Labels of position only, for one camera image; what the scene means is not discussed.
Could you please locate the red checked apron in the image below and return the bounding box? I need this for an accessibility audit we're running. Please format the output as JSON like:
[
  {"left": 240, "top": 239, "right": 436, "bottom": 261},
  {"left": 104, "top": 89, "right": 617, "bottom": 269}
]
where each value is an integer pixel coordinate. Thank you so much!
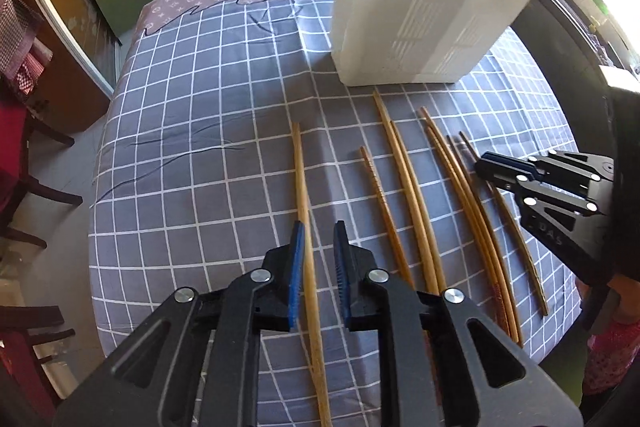
[{"left": 0, "top": 0, "right": 53, "bottom": 98}]

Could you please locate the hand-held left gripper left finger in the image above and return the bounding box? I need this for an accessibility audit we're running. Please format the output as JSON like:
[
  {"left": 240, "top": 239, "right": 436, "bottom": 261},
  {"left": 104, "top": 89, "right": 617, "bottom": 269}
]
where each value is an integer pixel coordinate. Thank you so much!
[{"left": 52, "top": 221, "right": 306, "bottom": 427}]

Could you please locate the blue checked tablecloth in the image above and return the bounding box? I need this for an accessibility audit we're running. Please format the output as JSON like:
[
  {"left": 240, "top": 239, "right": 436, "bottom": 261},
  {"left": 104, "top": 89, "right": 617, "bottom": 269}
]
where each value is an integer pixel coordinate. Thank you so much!
[{"left": 89, "top": 0, "right": 583, "bottom": 427}]

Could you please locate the pink patterned clothing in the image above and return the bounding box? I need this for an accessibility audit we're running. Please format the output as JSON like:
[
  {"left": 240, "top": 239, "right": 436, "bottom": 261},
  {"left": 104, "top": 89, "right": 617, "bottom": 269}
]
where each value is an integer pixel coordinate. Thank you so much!
[{"left": 582, "top": 319, "right": 640, "bottom": 395}]

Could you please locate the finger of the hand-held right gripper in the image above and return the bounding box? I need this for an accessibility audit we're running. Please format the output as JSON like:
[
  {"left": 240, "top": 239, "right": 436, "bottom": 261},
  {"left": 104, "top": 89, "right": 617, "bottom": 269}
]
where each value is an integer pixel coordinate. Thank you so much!
[
  {"left": 475, "top": 150, "right": 616, "bottom": 198},
  {"left": 477, "top": 172, "right": 612, "bottom": 285}
]

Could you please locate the brown wooden chopstick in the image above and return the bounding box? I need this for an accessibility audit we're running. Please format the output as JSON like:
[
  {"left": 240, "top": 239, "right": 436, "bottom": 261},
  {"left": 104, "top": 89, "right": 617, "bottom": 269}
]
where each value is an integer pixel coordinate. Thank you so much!
[
  {"left": 419, "top": 107, "right": 522, "bottom": 347},
  {"left": 446, "top": 135, "right": 525, "bottom": 349},
  {"left": 358, "top": 146, "right": 417, "bottom": 290},
  {"left": 425, "top": 126, "right": 516, "bottom": 340},
  {"left": 458, "top": 131, "right": 550, "bottom": 317}
]

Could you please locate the long pale wooden chopstick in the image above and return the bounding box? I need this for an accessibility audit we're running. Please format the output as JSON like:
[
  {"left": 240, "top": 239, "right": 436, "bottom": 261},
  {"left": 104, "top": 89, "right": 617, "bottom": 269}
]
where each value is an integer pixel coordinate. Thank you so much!
[
  {"left": 389, "top": 120, "right": 448, "bottom": 295},
  {"left": 291, "top": 122, "right": 333, "bottom": 427}
]

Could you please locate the pair of long wooden chopsticks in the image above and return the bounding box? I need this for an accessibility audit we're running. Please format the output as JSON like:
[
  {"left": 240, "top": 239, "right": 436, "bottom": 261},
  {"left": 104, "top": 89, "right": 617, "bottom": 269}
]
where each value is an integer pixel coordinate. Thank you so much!
[{"left": 372, "top": 90, "right": 440, "bottom": 295}]

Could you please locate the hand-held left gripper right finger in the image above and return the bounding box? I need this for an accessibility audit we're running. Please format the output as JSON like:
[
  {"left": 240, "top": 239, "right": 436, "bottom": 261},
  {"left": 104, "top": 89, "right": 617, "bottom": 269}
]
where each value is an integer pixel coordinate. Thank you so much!
[{"left": 333, "top": 221, "right": 585, "bottom": 427}]

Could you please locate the person's right forearm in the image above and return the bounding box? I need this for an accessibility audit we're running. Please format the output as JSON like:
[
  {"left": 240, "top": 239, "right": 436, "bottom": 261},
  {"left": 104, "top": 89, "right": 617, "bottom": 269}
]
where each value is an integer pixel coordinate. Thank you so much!
[{"left": 607, "top": 274, "right": 640, "bottom": 325}]

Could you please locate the red cushioned wooden chair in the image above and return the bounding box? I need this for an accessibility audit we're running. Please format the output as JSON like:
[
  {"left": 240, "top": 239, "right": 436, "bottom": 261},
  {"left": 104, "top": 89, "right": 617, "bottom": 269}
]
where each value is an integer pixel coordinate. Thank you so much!
[
  {"left": 0, "top": 302, "right": 76, "bottom": 413},
  {"left": 0, "top": 97, "right": 83, "bottom": 253}
]

